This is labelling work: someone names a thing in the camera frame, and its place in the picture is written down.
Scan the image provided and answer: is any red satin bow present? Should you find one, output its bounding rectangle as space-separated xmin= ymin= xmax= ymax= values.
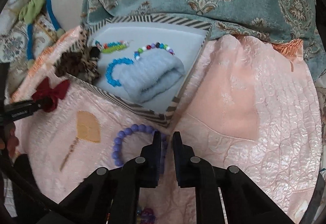
xmin=32 ymin=77 xmax=70 ymax=113

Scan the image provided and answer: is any purple bead bracelet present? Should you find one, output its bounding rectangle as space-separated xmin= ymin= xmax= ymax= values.
xmin=112 ymin=124 xmax=169 ymax=175

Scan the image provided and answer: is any rainbow crystal bead bracelet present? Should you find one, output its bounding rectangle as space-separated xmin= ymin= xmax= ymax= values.
xmin=135 ymin=207 xmax=156 ymax=224

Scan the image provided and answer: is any brown leopard ribbon scrunchie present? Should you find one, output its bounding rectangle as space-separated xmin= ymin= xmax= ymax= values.
xmin=55 ymin=27 xmax=101 ymax=84

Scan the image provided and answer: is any star bead colourful bracelet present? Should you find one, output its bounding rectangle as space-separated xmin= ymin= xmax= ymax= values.
xmin=94 ymin=39 xmax=130 ymax=54

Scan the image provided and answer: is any blue bead bracelet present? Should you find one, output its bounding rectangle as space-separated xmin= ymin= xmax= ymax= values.
xmin=105 ymin=57 xmax=135 ymax=88

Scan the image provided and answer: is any light blue knit headband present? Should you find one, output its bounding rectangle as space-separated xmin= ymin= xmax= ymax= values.
xmin=118 ymin=49 xmax=185 ymax=103

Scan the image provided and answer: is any multicolour round bead bracelet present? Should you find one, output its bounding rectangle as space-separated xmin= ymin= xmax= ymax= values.
xmin=133 ymin=41 xmax=175 ymax=61

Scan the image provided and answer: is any striped chevron tray box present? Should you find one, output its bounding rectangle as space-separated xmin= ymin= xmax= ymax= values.
xmin=71 ymin=14 xmax=212 ymax=127

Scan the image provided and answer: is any left hand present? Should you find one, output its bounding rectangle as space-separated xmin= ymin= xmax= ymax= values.
xmin=4 ymin=122 xmax=19 ymax=158

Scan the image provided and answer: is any floral embroidered pillow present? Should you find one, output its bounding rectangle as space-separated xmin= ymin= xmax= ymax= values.
xmin=1 ymin=0 xmax=58 ymax=93

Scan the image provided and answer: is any pink quilted bedspread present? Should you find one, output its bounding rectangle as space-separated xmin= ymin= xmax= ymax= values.
xmin=15 ymin=35 xmax=322 ymax=223

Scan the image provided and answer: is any green blue plush toy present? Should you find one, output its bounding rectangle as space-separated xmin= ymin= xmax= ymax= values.
xmin=18 ymin=0 xmax=65 ymax=69

